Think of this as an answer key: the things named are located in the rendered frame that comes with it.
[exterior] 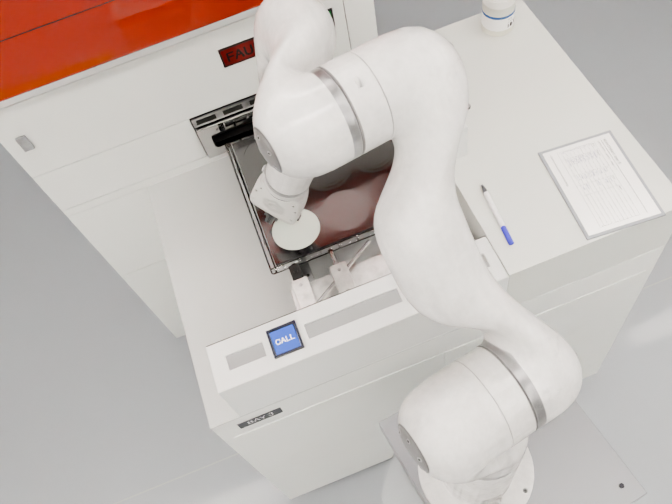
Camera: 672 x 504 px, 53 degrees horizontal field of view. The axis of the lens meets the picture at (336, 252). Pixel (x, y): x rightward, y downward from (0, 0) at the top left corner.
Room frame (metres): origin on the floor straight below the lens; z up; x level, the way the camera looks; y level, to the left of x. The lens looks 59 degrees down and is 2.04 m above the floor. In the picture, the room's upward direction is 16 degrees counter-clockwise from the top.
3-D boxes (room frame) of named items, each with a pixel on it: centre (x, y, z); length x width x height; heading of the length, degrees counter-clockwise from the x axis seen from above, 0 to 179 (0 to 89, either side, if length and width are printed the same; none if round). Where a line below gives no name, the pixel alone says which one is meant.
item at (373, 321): (0.52, 0.00, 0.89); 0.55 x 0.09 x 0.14; 96
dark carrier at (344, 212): (0.89, -0.03, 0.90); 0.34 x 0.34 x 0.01; 6
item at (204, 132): (1.10, 0.00, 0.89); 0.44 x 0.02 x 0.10; 96
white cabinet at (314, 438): (0.80, -0.12, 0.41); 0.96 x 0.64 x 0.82; 96
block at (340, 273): (0.62, 0.00, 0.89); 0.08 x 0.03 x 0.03; 6
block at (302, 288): (0.61, 0.08, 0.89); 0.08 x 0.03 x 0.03; 6
